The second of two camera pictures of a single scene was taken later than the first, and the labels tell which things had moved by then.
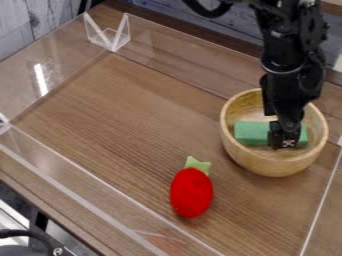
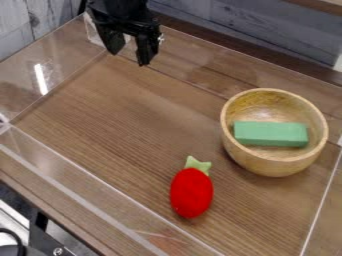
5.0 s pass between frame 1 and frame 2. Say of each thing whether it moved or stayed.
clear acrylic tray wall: stayed
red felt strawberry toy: stayed
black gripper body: moved
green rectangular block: stayed
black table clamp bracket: stayed
